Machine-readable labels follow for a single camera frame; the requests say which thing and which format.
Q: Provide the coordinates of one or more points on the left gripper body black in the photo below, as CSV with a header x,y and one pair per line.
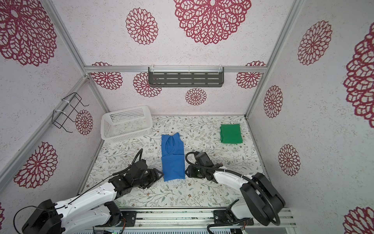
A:
x,y
139,183

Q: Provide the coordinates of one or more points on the green tank top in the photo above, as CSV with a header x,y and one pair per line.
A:
x,y
230,134

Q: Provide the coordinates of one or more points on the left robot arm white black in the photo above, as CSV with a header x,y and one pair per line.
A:
x,y
95,207

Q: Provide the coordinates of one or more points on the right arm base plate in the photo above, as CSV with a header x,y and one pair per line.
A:
x,y
224,217

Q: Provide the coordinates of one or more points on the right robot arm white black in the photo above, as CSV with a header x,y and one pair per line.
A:
x,y
260,200

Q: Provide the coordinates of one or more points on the white plastic laundry basket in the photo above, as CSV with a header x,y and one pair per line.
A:
x,y
126,124

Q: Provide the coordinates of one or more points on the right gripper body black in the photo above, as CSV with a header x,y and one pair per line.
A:
x,y
196,172

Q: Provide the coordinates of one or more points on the black wire wall rack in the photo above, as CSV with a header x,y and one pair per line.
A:
x,y
61,116

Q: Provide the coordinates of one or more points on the blue tank top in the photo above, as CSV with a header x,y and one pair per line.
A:
x,y
173,157

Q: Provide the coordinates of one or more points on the grey metal wall shelf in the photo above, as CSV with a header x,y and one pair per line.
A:
x,y
186,78

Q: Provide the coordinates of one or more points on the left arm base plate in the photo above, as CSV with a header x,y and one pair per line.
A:
x,y
127,219

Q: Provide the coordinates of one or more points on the aluminium front rail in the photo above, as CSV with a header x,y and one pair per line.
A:
x,y
194,218

